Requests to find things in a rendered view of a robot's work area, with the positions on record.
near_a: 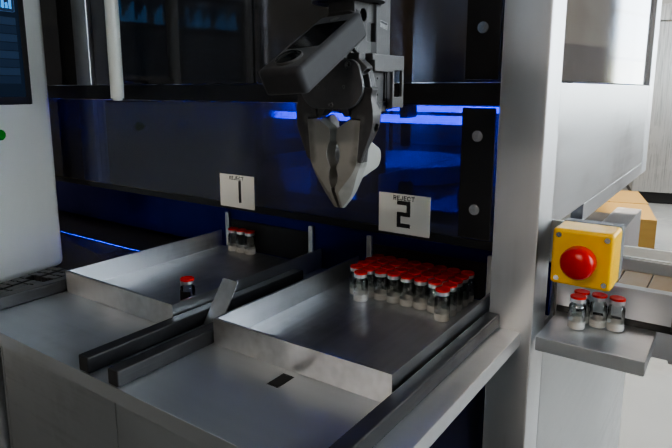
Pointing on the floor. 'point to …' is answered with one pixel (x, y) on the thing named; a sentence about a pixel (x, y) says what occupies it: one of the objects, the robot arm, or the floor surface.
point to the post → (525, 181)
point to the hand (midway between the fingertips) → (336, 196)
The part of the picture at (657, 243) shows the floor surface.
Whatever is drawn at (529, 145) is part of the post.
